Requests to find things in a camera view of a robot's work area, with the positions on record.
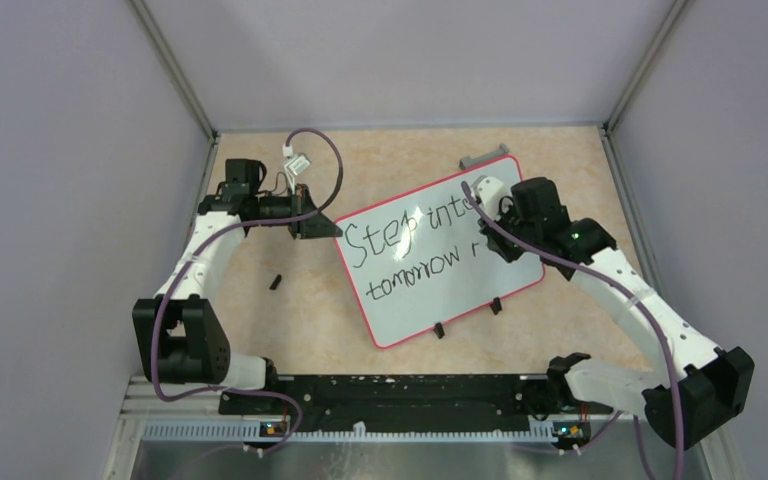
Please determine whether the white slotted cable duct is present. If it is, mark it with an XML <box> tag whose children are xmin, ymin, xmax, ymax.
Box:
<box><xmin>142</xmin><ymin>420</ymin><xmax>558</xmax><ymax>443</ymax></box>

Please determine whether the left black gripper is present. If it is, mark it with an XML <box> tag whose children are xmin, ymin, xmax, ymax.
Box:
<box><xmin>255</xmin><ymin>183</ymin><xmax>342</xmax><ymax>239</ymax></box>

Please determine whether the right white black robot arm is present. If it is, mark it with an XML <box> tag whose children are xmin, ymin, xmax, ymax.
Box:
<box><xmin>462</xmin><ymin>176</ymin><xmax>755</xmax><ymax>451</ymax></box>

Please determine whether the black whiteboard foot clip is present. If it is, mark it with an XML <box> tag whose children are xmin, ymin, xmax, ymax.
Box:
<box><xmin>490</xmin><ymin>297</ymin><xmax>503</xmax><ymax>315</ymax></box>
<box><xmin>433</xmin><ymin>323</ymin><xmax>445</xmax><ymax>339</ymax></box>

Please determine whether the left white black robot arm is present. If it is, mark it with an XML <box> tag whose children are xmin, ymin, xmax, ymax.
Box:
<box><xmin>132</xmin><ymin>154</ymin><xmax>342</xmax><ymax>414</ymax></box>

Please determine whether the pink framed whiteboard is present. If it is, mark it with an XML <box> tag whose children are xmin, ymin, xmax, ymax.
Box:
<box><xmin>335</xmin><ymin>155</ymin><xmax>545</xmax><ymax>349</ymax></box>

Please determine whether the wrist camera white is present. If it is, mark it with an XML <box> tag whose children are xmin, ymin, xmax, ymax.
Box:
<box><xmin>462</xmin><ymin>175</ymin><xmax>516</xmax><ymax>230</ymax></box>
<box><xmin>282</xmin><ymin>144</ymin><xmax>311</xmax><ymax>192</ymax></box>

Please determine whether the grey whiteboard eraser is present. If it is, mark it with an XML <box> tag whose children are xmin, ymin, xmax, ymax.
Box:
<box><xmin>458</xmin><ymin>143</ymin><xmax>510</xmax><ymax>171</ymax></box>

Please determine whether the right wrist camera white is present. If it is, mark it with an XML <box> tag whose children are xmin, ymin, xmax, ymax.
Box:
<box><xmin>462</xmin><ymin>175</ymin><xmax>516</xmax><ymax>230</ymax></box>

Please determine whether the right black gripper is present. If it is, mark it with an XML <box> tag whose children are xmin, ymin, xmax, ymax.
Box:
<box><xmin>479</xmin><ymin>199</ymin><xmax>541</xmax><ymax>263</ymax></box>

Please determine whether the black marker cap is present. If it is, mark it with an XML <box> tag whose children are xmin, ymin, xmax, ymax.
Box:
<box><xmin>269</xmin><ymin>274</ymin><xmax>283</xmax><ymax>291</ymax></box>

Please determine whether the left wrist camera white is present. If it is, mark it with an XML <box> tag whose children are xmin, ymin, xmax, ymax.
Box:
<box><xmin>282</xmin><ymin>144</ymin><xmax>311</xmax><ymax>192</ymax></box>

